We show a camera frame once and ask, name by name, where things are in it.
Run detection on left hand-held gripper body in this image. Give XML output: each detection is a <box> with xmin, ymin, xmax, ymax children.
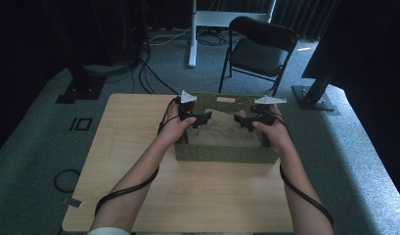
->
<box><xmin>174</xmin><ymin>90</ymin><xmax>199</xmax><ymax>121</ymax></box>

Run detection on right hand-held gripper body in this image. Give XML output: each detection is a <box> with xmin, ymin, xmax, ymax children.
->
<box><xmin>250</xmin><ymin>95</ymin><xmax>288</xmax><ymax>126</ymax></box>

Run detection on beige pants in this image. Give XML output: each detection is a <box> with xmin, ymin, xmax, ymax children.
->
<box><xmin>187</xmin><ymin>109</ymin><xmax>262</xmax><ymax>148</ymax></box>

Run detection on green woven basket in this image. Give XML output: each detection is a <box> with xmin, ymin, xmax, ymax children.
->
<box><xmin>173</xmin><ymin>92</ymin><xmax>280</xmax><ymax>165</ymax></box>

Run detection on person's left hand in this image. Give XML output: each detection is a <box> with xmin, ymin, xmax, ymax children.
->
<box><xmin>156</xmin><ymin>104</ymin><xmax>198</xmax><ymax>148</ymax></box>

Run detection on person's right hand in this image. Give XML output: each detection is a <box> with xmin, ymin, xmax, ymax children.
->
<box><xmin>251</xmin><ymin>106</ymin><xmax>293</xmax><ymax>155</ymax></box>

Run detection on black metal stand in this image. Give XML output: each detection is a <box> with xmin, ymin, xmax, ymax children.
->
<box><xmin>291</xmin><ymin>65</ymin><xmax>340</xmax><ymax>116</ymax></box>
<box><xmin>55</xmin><ymin>0</ymin><xmax>108</xmax><ymax>105</ymax></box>

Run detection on black folding chair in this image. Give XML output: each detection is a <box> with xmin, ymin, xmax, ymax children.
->
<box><xmin>217</xmin><ymin>16</ymin><xmax>299</xmax><ymax>99</ymax></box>

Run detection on black equipment tower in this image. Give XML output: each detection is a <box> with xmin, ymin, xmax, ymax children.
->
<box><xmin>109</xmin><ymin>0</ymin><xmax>151</xmax><ymax>65</ymax></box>

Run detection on dark curtain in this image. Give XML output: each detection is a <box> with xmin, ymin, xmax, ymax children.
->
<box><xmin>272</xmin><ymin>0</ymin><xmax>340</xmax><ymax>41</ymax></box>

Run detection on white shirt sleeve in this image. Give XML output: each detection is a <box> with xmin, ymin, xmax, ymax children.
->
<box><xmin>87</xmin><ymin>227</ymin><xmax>132</xmax><ymax>235</ymax></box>

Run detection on black floor cables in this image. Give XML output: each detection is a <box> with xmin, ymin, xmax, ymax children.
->
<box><xmin>132</xmin><ymin>48</ymin><xmax>179</xmax><ymax>96</ymax></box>

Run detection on white floor cable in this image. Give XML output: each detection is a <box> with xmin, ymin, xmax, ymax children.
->
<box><xmin>148</xmin><ymin>27</ymin><xmax>193</xmax><ymax>47</ymax></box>

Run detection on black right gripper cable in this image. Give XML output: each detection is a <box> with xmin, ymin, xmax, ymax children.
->
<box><xmin>269</xmin><ymin>109</ymin><xmax>335</xmax><ymax>230</ymax></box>

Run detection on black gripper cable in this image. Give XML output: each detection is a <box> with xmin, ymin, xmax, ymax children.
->
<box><xmin>94</xmin><ymin>97</ymin><xmax>180</xmax><ymax>217</ymax></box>
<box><xmin>269</xmin><ymin>109</ymin><xmax>335</xmax><ymax>230</ymax></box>

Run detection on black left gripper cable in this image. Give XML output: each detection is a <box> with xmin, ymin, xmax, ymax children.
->
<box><xmin>94</xmin><ymin>97</ymin><xmax>180</xmax><ymax>217</ymax></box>

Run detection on white desk frame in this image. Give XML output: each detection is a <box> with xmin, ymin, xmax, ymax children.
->
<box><xmin>187</xmin><ymin>0</ymin><xmax>277</xmax><ymax>69</ymax></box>

